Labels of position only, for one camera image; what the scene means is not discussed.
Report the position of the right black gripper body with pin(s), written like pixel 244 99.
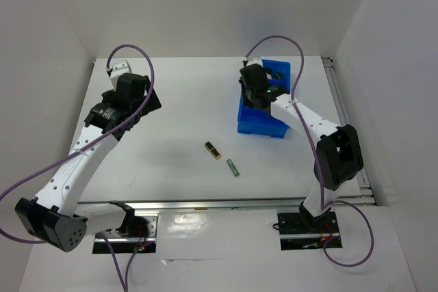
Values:
pixel 247 93

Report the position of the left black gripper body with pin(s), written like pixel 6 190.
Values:
pixel 107 96

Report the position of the black gold lipstick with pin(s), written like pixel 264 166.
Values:
pixel 212 150

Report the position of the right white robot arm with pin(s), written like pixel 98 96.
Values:
pixel 336 149

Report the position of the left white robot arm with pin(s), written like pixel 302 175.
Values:
pixel 53 214

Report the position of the blue plastic organizer bin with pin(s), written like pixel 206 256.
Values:
pixel 258 122

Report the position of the green clear tube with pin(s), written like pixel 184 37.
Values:
pixel 233 168

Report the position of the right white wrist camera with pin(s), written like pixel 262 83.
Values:
pixel 253 61

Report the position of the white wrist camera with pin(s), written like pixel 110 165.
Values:
pixel 253 61
pixel 118 69

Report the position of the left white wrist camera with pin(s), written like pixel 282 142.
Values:
pixel 118 69

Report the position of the aluminium rail front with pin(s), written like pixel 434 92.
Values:
pixel 218 205

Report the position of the aluminium rail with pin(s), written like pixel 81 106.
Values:
pixel 218 205
pixel 327 62

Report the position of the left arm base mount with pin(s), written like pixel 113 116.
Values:
pixel 141 239

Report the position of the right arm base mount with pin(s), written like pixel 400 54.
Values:
pixel 294 235

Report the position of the aluminium rail right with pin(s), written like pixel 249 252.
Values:
pixel 327 62

